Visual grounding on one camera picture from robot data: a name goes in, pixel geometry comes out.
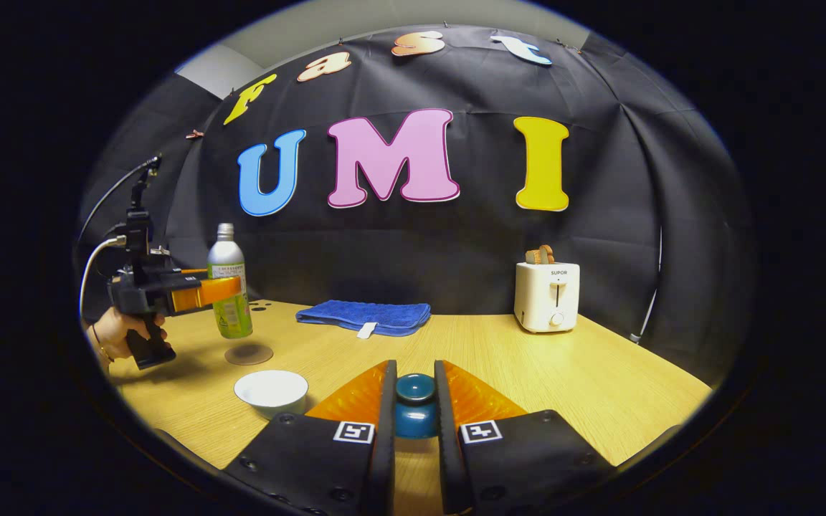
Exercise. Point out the copper metal clip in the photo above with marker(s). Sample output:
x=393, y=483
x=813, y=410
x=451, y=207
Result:
x=195, y=134

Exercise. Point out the blue folded towel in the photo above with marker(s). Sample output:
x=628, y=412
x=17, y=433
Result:
x=363, y=315

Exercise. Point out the silver green water bottle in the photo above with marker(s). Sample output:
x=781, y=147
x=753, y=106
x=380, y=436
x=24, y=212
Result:
x=228, y=279

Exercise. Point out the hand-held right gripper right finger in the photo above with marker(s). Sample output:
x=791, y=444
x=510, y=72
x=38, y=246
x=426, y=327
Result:
x=445, y=444

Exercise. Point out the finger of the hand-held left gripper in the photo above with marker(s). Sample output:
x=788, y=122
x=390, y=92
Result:
x=187, y=274
x=187, y=297

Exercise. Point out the silver metal clip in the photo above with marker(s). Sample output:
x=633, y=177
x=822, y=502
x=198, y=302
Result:
x=160, y=251

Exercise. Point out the bread slice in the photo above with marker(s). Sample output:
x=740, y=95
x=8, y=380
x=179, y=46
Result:
x=538, y=256

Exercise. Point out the cream toaster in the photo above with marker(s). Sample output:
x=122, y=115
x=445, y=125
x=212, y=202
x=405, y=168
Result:
x=546, y=297

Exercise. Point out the blue teacup lid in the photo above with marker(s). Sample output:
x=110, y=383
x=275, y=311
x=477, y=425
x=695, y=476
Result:
x=415, y=401

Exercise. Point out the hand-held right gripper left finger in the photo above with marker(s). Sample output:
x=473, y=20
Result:
x=386, y=444

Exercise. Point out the black backdrop cloth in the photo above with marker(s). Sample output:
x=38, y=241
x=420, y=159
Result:
x=456, y=236

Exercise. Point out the white teacup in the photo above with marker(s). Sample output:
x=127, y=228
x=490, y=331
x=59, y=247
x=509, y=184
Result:
x=271, y=390

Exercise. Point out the round brown coaster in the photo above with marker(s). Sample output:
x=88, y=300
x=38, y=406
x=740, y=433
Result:
x=248, y=354

